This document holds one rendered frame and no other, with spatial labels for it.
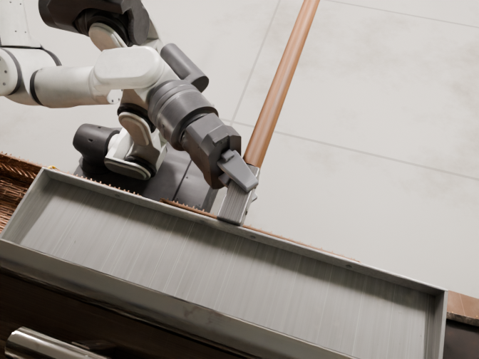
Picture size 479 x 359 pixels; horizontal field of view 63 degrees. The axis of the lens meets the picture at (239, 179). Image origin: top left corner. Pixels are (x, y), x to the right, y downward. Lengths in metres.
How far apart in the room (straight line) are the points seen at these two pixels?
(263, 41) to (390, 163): 1.11
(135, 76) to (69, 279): 0.41
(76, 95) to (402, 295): 0.58
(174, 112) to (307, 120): 1.65
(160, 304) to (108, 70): 0.46
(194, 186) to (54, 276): 1.46
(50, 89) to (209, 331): 0.57
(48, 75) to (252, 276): 0.48
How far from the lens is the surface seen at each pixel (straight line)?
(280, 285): 0.50
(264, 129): 0.58
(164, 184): 1.76
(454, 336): 0.95
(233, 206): 0.51
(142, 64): 0.62
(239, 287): 0.50
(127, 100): 1.35
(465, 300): 1.28
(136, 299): 0.25
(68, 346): 0.22
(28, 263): 0.28
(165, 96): 0.59
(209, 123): 0.55
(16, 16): 0.81
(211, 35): 2.64
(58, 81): 0.73
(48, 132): 2.34
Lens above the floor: 1.67
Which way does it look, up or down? 59 degrees down
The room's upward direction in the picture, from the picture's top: straight up
